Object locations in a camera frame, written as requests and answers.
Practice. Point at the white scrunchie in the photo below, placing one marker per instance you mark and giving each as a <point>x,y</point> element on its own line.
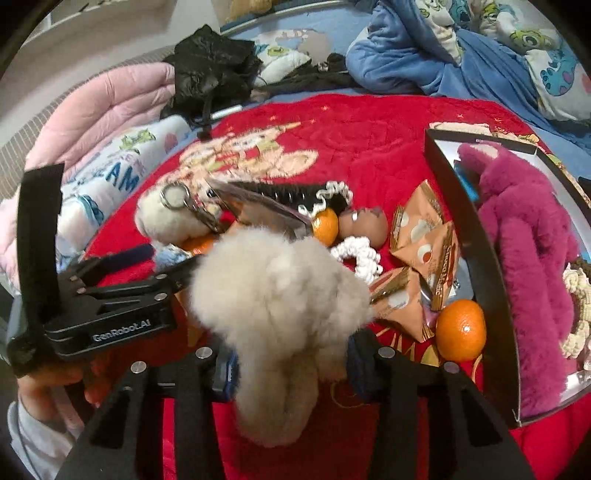
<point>360,258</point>

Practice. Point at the shallow black box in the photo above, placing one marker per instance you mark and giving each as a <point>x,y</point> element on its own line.
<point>503,323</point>

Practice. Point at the white cartoon print pillow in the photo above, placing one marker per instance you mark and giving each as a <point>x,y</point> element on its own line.
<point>115,175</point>

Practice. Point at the beige fluffy plush toy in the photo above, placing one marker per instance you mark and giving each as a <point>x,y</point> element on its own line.
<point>272,300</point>

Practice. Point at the person's left hand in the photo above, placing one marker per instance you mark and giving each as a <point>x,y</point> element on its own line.
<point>46,381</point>

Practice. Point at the blue cartoon print blanket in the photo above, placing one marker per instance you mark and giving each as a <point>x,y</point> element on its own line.
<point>461,55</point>

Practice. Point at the blue striped crochet scrunchie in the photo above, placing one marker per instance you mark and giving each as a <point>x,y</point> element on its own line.
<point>170,256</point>

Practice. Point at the blue printed headboard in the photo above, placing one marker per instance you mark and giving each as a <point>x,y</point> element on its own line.
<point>314,32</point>

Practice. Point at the dark shiny foil packet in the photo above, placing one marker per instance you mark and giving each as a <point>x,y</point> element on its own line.
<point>263,212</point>

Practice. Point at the black plastic bag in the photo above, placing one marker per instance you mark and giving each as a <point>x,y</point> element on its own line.
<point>212,69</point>

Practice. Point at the red printed blanket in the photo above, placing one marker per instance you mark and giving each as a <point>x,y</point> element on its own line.
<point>360,138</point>

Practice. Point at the brown doll head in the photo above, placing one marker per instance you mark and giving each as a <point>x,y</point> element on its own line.
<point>364,226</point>

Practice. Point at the magenta plush toy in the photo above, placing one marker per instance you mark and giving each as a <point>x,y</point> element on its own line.
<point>521,240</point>

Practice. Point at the cream plush bear with keyring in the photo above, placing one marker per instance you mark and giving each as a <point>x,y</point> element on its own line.
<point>161,221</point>

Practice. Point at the mandarin orange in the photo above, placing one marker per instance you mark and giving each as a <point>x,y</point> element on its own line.
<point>327,227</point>
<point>461,330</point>

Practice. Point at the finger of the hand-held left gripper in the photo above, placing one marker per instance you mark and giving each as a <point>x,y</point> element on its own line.
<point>152,284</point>
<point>111,265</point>

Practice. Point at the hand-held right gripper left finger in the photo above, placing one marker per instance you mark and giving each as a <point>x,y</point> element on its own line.
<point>184,415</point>

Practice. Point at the black headband with white lace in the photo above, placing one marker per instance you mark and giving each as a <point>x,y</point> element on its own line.
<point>295,194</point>

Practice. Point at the brown frilled scrunchie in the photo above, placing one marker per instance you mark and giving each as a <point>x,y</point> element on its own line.
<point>577,300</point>

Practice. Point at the pink quilt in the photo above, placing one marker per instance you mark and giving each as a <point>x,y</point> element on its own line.
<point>92,101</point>

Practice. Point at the silver tube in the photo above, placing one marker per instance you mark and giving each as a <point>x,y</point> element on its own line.
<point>226,113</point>

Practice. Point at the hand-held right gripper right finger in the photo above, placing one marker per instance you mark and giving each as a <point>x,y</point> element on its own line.
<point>406,415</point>

